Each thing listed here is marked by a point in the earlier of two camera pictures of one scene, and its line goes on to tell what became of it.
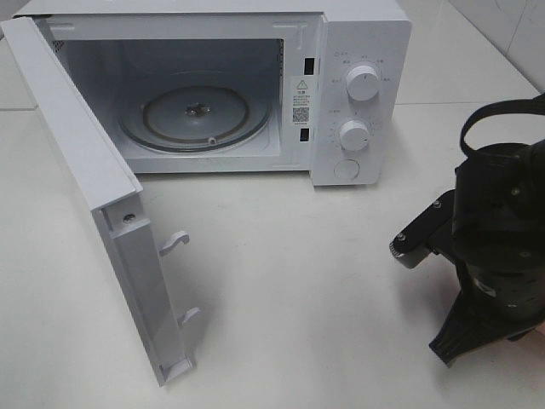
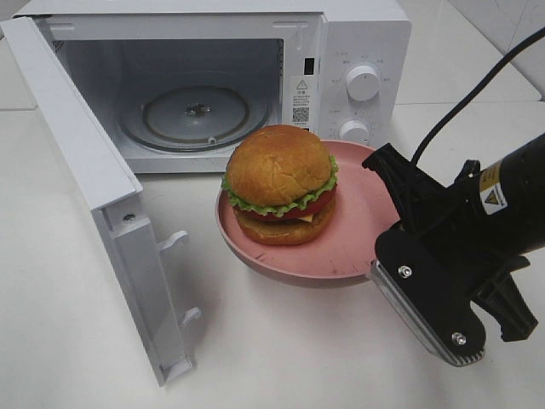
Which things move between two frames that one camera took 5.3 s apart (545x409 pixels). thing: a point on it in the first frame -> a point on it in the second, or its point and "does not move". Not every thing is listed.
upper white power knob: [362, 83] does not move
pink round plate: [534, 338] -> [364, 211]
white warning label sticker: [301, 101] does not move
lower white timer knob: [354, 135] does not move
